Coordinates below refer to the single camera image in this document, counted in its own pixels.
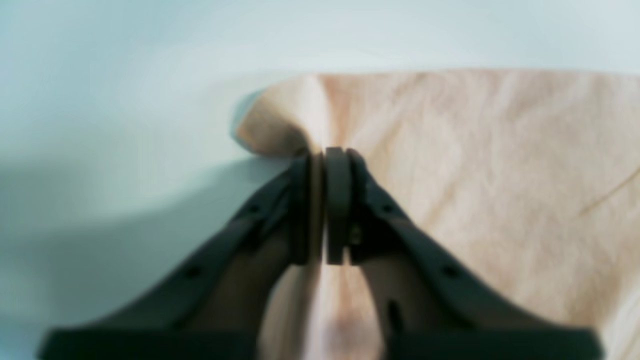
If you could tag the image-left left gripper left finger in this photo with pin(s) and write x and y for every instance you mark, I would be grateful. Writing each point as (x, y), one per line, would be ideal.
(212, 306)

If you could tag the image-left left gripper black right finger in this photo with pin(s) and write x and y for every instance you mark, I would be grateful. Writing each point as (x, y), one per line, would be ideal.
(429, 305)

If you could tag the peach pink T-shirt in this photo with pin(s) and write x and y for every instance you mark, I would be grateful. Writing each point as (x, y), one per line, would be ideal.
(530, 177)

